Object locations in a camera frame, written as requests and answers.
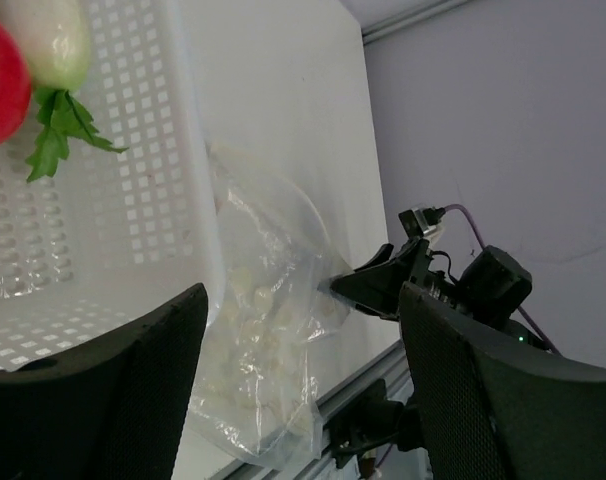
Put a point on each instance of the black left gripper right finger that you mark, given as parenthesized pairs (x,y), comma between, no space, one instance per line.
(491,407)

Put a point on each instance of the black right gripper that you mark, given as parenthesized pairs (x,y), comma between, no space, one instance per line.
(374,288)

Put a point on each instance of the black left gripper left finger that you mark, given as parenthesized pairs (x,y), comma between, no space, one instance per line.
(113,407)

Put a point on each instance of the clear zip top bag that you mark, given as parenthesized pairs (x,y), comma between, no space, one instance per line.
(254,395)

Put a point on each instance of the red toy apple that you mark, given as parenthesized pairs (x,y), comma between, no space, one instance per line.
(15,86)

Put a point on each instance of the white toy radish with leaves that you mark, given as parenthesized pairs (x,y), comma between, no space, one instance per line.
(54,40)

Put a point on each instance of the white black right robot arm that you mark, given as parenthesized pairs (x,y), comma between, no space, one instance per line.
(490,290)

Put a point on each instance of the white perforated plastic basket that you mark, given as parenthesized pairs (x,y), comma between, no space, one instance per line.
(111,237)

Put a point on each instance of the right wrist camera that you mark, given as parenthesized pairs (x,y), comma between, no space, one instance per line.
(423,223)

